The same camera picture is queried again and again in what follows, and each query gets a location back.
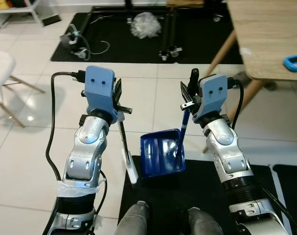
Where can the small black flat object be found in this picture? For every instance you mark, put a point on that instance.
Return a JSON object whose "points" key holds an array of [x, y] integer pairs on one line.
{"points": [[51, 20]]}

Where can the blue plastic dustpan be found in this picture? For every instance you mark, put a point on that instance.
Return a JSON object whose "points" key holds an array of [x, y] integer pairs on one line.
{"points": [[158, 154]]}

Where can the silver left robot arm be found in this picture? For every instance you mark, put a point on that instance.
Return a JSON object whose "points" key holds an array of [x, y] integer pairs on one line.
{"points": [[84, 156]]}

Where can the light wooden table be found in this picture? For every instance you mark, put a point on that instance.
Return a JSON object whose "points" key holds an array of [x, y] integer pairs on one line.
{"points": [[270, 34]]}

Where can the white shelf rack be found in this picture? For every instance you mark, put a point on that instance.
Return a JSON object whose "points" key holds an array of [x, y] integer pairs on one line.
{"points": [[11, 11]]}

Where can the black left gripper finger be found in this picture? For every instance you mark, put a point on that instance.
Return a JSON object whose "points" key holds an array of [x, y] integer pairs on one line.
{"points": [[120, 88], [115, 91]]}

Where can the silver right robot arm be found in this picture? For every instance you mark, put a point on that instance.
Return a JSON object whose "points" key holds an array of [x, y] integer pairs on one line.
{"points": [[229, 156]]}

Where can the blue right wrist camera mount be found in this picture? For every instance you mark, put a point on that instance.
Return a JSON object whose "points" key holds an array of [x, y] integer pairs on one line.
{"points": [[212, 95]]}

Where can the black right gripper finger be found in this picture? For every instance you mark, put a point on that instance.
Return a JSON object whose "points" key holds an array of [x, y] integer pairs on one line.
{"points": [[184, 92], [194, 81]]}

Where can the grey right robot leg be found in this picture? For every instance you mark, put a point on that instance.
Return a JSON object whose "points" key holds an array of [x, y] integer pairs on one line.
{"points": [[204, 223]]}

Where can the grey caster wheel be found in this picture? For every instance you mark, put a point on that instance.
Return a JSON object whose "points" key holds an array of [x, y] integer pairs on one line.
{"points": [[269, 86]]}

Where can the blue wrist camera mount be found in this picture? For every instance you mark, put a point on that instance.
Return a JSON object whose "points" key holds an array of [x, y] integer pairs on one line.
{"points": [[212, 95], [99, 88]]}

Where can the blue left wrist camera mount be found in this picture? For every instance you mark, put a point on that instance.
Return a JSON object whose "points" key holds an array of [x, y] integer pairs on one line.
{"points": [[99, 88]]}

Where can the large black floor mat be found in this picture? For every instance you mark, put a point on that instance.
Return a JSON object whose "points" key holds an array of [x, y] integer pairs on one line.
{"points": [[197, 34]]}

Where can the grey left robot leg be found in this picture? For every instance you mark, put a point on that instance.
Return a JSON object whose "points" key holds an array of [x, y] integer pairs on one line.
{"points": [[133, 220]]}

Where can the grey robot leg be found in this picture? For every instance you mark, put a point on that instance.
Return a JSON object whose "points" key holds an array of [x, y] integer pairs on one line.
{"points": [[133, 220], [204, 223]]}

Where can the black metal wheeled frame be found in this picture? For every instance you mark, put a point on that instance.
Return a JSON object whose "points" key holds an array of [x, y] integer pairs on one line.
{"points": [[170, 29]]}

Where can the blue digital timer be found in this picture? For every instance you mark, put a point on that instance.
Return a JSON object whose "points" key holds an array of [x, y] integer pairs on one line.
{"points": [[294, 62]]}

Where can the brown wooden box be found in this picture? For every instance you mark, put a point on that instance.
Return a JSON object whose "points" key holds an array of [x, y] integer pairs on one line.
{"points": [[185, 3]]}

